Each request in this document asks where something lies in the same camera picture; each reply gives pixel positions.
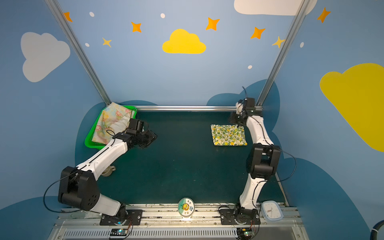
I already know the right aluminium frame post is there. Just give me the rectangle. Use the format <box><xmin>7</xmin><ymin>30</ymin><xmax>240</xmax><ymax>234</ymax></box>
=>
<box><xmin>256</xmin><ymin>0</ymin><xmax>311</xmax><ymax>108</ymax></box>

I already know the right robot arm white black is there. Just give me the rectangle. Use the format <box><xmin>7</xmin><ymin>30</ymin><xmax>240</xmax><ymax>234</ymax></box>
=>
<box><xmin>231</xmin><ymin>95</ymin><xmax>283</xmax><ymax>225</ymax></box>

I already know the left green circuit board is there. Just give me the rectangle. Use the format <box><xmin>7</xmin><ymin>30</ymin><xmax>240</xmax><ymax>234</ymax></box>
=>
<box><xmin>109</xmin><ymin>229</ymin><xmax>129</xmax><ymax>240</ymax></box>

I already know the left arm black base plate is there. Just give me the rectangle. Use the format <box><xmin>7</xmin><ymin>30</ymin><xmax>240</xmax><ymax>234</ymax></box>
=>
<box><xmin>100</xmin><ymin>210</ymin><xmax>143</xmax><ymax>226</ymax></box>

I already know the grey ceramic mug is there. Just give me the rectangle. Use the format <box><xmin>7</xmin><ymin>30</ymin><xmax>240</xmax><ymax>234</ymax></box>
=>
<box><xmin>102</xmin><ymin>166</ymin><xmax>116</xmax><ymax>177</ymax></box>

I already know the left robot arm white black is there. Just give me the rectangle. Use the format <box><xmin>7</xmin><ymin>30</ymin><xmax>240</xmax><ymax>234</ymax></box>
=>
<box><xmin>57</xmin><ymin>119</ymin><xmax>158</xmax><ymax>226</ymax></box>

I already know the lemon print skirt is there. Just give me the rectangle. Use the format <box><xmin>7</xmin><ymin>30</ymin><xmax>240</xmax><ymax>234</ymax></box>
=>
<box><xmin>211</xmin><ymin>125</ymin><xmax>248</xmax><ymax>146</ymax></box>

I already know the aluminium frame post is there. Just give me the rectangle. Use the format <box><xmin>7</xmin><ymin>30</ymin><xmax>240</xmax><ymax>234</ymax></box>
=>
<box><xmin>256</xmin><ymin>0</ymin><xmax>311</xmax><ymax>108</ymax></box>
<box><xmin>45</xmin><ymin>0</ymin><xmax>112</xmax><ymax>105</ymax></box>

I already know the round white green tape dispenser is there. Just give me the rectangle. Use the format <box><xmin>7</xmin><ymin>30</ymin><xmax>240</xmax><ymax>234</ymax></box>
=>
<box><xmin>178</xmin><ymin>198</ymin><xmax>195</xmax><ymax>219</ymax></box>

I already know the aluminium rail base frame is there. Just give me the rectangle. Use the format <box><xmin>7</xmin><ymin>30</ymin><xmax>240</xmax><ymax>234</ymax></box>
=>
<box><xmin>48</xmin><ymin>203</ymin><xmax>309</xmax><ymax>240</ymax></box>

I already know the white square clock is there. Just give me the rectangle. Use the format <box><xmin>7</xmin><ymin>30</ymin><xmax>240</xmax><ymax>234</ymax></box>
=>
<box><xmin>261</xmin><ymin>201</ymin><xmax>284</xmax><ymax>222</ymax></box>

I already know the right green circuit board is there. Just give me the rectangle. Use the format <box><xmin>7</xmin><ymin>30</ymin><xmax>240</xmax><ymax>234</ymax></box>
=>
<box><xmin>236</xmin><ymin>228</ymin><xmax>254</xmax><ymax>240</ymax></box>

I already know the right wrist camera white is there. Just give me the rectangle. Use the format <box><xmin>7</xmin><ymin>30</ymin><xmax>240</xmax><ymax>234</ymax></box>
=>
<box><xmin>236</xmin><ymin>102</ymin><xmax>244</xmax><ymax>115</ymax></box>

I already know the pastel floral skirt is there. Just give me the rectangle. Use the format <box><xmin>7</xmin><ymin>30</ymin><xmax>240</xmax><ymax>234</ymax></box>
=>
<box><xmin>91</xmin><ymin>103</ymin><xmax>137</xmax><ymax>145</ymax></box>

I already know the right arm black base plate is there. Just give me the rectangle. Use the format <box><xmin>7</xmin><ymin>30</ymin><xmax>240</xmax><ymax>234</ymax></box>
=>
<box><xmin>219</xmin><ymin>208</ymin><xmax>261</xmax><ymax>225</ymax></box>

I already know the left aluminium frame post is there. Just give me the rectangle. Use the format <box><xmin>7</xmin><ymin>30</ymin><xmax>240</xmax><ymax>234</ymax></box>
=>
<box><xmin>45</xmin><ymin>0</ymin><xmax>112</xmax><ymax>105</ymax></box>

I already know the green plastic basket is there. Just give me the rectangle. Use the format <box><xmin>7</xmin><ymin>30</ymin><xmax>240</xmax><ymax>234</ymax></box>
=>
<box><xmin>85</xmin><ymin>106</ymin><xmax>138</xmax><ymax>150</ymax></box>

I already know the black corrugated hose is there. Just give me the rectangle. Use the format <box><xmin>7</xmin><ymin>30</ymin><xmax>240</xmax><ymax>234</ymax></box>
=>
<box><xmin>369</xmin><ymin>219</ymin><xmax>384</xmax><ymax>240</ymax></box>

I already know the green circuit board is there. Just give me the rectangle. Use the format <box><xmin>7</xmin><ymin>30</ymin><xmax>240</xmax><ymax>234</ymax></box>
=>
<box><xmin>236</xmin><ymin>228</ymin><xmax>254</xmax><ymax>240</ymax></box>
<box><xmin>109</xmin><ymin>229</ymin><xmax>129</xmax><ymax>240</ymax></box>

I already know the rear aluminium frame bar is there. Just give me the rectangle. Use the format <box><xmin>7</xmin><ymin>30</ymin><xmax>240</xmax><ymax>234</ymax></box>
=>
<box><xmin>135</xmin><ymin>105</ymin><xmax>238</xmax><ymax>112</ymax></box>

